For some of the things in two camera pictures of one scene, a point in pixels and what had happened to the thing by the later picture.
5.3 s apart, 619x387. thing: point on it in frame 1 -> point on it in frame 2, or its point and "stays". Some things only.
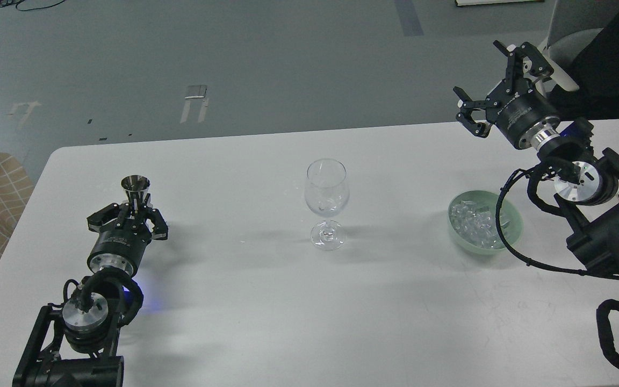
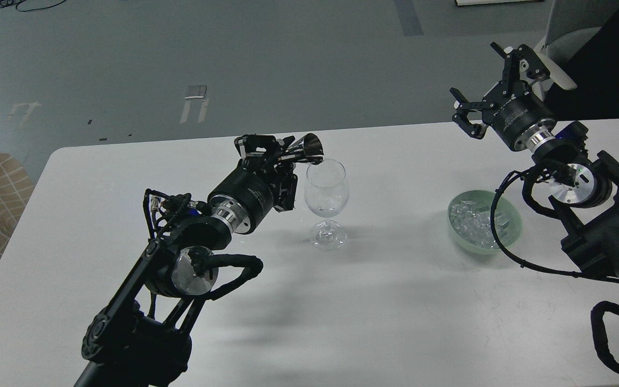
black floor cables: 3,3 stays
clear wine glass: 326,194 stays
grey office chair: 574,23 stays
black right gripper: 517,107 stays
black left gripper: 120,243 -> 245,196
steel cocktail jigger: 137,186 -> 309,148
